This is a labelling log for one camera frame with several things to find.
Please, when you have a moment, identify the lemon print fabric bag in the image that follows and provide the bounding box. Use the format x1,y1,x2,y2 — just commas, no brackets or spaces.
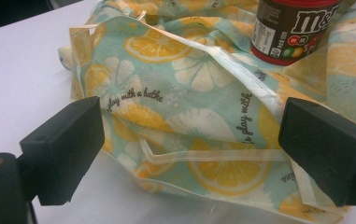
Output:
57,0,356,224

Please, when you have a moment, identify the red M&M's candy jar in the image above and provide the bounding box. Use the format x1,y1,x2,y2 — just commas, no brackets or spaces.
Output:
249,0,344,67

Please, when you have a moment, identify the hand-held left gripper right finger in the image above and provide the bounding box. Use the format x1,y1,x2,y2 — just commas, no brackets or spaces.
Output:
278,96,356,208

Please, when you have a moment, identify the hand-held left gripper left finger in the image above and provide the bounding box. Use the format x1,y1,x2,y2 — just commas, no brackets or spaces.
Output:
19,95,106,206

